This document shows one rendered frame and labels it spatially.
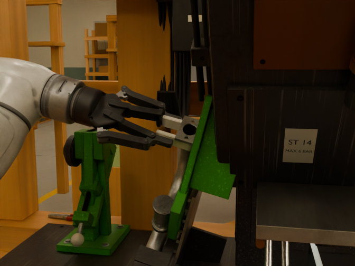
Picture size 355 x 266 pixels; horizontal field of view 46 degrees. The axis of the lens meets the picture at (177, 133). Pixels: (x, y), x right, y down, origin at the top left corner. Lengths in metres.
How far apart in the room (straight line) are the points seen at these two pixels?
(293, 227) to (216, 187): 0.22
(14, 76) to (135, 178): 0.44
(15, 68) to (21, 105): 0.08
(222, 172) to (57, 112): 0.33
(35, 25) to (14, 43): 11.24
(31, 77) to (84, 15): 11.00
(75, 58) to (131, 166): 10.81
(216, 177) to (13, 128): 0.37
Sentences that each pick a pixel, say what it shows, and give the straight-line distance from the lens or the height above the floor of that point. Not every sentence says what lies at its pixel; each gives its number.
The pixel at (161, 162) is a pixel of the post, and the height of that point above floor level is 1.07.
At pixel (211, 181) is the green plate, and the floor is 1.13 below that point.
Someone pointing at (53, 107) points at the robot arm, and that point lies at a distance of 0.83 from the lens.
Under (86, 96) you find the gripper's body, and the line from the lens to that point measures 0.81.
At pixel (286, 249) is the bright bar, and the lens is 0.68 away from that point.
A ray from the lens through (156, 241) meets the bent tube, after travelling 0.81.
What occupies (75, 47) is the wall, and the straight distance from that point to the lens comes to 11.90.
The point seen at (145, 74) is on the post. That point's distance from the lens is 1.08.
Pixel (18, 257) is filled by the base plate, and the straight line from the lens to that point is 1.04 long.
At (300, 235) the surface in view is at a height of 1.12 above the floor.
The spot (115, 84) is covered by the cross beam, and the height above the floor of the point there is 1.27.
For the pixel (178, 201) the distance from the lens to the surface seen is 0.70.
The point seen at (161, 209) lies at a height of 1.08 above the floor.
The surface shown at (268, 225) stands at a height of 1.13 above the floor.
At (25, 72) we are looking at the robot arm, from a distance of 0.86.
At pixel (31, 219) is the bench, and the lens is 1.31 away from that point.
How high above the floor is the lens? 1.32
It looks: 9 degrees down
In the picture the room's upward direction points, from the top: straight up
